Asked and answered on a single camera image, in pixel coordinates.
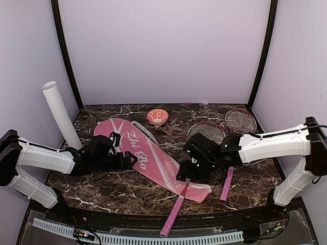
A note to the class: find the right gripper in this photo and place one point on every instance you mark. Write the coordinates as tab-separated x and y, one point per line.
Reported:
185	171

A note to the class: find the red white patterned bowl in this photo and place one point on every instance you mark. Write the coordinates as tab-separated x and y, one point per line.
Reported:
157	117

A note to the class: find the pink racket bag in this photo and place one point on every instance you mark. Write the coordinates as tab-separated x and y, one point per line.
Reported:
152	161

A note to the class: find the red badminton racket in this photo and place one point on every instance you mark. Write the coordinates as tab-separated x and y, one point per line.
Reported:
241	122
178	199

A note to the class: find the white cable tray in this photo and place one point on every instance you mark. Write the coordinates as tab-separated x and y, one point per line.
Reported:
132	236

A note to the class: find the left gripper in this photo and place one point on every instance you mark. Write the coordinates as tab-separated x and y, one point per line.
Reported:
127	165

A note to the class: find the right black frame post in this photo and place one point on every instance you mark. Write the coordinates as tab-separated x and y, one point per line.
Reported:
264	53

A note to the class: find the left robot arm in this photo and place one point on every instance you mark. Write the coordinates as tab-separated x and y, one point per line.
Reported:
17	152

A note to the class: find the white shuttlecock tube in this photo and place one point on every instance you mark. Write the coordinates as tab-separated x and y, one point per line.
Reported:
60	114

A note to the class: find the left black frame post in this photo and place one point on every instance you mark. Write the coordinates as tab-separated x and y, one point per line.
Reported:
65	54

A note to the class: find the black frame post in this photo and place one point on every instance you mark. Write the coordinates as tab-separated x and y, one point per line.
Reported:
65	54
264	53

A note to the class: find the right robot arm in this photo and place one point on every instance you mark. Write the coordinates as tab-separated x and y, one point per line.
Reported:
307	140

